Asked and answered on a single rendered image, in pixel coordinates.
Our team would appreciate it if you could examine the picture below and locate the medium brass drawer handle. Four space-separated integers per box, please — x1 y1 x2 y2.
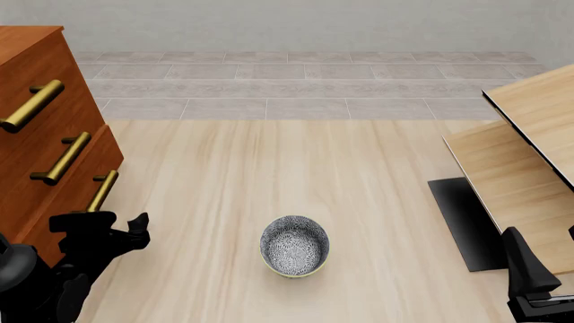
29 131 92 187

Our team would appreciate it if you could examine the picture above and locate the wooden drawer, long brass handle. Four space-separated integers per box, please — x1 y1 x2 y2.
0 27 88 176

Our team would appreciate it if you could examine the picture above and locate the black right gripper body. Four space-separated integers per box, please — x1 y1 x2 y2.
506 291 574 323

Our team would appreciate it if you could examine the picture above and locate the pale wooden two-tier shelf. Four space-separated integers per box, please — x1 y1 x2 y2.
441 63 574 276

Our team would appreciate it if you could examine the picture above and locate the long brass drawer handle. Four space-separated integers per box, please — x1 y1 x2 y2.
0 78 65 135

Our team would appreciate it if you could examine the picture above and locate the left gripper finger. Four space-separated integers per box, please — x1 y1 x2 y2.
126 212 152 240
57 273 91 323

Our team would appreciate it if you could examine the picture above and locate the short brass drawer handle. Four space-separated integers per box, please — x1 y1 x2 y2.
83 170 120 214

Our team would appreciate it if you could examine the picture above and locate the patterned grey-white bowl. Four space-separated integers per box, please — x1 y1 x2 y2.
259 214 331 279

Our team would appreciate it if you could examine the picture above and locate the wooden cabinet with drawers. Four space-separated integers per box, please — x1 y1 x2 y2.
0 25 126 269

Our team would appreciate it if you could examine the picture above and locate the wooden drawer, short brass handle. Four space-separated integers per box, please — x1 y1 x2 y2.
13 123 126 269

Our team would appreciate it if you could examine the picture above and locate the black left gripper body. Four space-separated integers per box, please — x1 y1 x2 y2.
56 227 152 275

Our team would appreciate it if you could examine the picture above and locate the wooden drawer, medium brass handle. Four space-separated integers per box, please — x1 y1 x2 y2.
0 75 109 233

